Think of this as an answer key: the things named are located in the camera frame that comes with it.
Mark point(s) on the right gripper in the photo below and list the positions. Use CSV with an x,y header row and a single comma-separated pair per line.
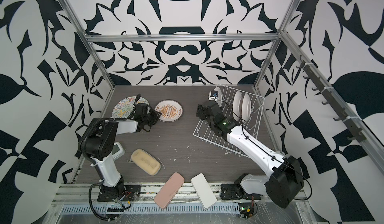
x,y
201,112

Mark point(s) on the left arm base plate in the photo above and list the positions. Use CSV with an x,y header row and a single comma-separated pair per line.
x,y
126,193

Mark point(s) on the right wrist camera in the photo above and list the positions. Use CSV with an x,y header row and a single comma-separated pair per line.
x,y
213,95

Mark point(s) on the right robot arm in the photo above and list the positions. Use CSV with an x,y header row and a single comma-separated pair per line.
x,y
284,177

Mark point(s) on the beige glasses case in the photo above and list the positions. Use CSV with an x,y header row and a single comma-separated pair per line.
x,y
146,162

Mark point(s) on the white glasses case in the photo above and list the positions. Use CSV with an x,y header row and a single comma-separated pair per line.
x,y
203,191

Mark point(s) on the aluminium front mounting rail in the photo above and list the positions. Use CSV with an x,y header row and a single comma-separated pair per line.
x,y
141,193

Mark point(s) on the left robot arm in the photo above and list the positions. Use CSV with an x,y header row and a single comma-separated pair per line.
x,y
97,143

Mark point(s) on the pink glasses case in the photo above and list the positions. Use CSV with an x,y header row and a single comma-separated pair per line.
x,y
169,190

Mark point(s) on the orange sunburst pattern plate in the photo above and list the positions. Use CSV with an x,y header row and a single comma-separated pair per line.
x,y
171,110

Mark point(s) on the white slotted cable duct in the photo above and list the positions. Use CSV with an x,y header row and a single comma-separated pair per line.
x,y
181,208

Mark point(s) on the small circuit board with LED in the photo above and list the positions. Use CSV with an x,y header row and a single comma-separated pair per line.
x,y
247,210

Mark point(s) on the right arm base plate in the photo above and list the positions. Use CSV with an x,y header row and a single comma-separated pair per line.
x,y
235,192

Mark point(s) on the colourful squiggle pattern plate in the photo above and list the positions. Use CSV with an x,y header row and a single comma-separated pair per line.
x,y
124,108

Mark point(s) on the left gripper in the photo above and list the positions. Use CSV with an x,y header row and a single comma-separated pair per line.
x,y
156,114

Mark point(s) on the white plate in rack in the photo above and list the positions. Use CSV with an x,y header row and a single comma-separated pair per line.
x,y
237,104
246,108

